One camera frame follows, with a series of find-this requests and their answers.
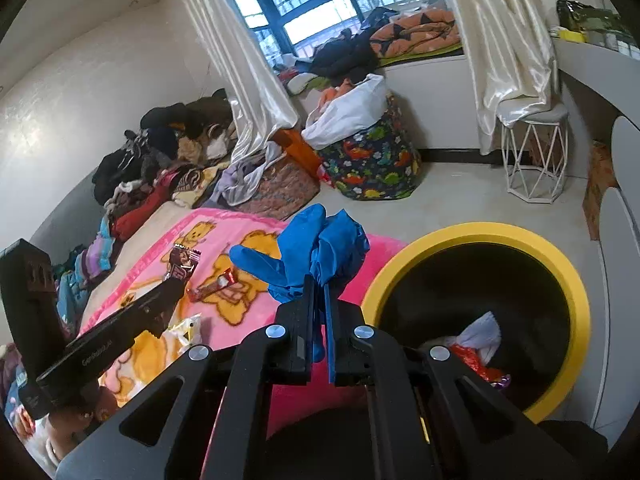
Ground red wrapper in bin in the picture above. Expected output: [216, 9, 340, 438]
[449, 344, 511, 389]

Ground white plastic bag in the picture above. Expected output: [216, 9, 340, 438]
[302, 74, 388, 151]

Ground left cream satin curtain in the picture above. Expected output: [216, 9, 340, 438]
[181, 0, 298, 162]

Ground yellow white plastic wrapper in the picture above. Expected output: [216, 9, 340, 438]
[163, 313, 203, 364]

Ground white vanity desk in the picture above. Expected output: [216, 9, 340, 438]
[553, 38, 639, 445]

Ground dinosaur print laundry basket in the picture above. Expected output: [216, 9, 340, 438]
[319, 93, 421, 200]

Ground camouflage pouch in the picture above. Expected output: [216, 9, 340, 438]
[555, 0, 630, 38]

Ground woven patterned bag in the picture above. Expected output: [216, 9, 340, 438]
[233, 156, 320, 220]

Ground yellow tape roll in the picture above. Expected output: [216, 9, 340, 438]
[558, 28, 587, 44]

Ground pink cartoon bear blanket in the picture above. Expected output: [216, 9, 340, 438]
[74, 206, 409, 441]

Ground brown chocolate snack wrapper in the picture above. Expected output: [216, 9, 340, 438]
[165, 244, 201, 283]

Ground person's left hand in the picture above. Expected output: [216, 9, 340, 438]
[46, 387, 118, 464]

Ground white wire frame stool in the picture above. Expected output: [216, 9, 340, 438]
[500, 102, 570, 204]

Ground orange bag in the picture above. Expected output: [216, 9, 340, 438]
[271, 129, 321, 180]

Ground orange patterned quilt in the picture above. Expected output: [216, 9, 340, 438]
[369, 9, 461, 60]

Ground cream satin curtain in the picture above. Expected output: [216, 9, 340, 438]
[451, 0, 555, 155]
[181, 0, 298, 162]

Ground red candy wrapper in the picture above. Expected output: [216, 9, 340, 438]
[186, 268, 236, 302]

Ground right cream satin curtain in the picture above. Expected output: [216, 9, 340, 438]
[451, 0, 555, 155]

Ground blue glove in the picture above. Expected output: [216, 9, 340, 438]
[230, 204, 370, 376]

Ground pile of clothes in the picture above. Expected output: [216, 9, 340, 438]
[46, 88, 236, 325]

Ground yellow rimmed black trash bin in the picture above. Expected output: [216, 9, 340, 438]
[361, 222, 591, 422]

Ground black clothes on sill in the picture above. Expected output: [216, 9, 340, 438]
[308, 6, 399, 86]

